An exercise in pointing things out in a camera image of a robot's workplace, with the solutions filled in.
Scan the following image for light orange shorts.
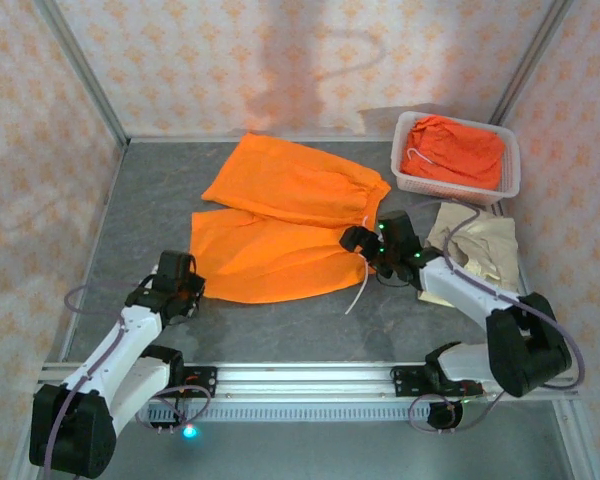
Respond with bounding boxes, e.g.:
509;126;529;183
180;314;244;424
188;132;393;316

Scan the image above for beige shorts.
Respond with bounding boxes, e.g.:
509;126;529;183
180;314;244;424
418;201;522;304

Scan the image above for red-orange shorts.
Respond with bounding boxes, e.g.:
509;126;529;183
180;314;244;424
399;115;507;192

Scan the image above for small lit connector block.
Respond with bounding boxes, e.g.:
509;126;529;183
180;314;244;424
149;421;202;442

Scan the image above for white plastic basket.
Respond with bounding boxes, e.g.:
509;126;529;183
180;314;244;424
390;110;523;206

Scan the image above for black round connector housing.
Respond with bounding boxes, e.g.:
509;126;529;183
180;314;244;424
426;401;465;433

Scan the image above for grey metal panel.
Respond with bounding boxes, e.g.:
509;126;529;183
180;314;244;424
32;419;579;480

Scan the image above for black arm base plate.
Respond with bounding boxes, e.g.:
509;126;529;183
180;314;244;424
391;364;483;398
178;365;218;399

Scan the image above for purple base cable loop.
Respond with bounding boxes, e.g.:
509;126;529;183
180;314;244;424
407;389;506;435
134;384;214;435

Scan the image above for wide aluminium mounting rail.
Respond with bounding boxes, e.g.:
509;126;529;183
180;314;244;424
32;362;580;402

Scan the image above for aluminium rail along wall foot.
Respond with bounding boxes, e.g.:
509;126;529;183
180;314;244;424
126;133;397;145

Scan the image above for grey slotted cable duct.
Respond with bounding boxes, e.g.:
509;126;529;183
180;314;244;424
54;403;557;425

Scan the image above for aluminium frame post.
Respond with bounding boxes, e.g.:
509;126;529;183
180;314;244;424
33;0;131;147
488;0;575;126

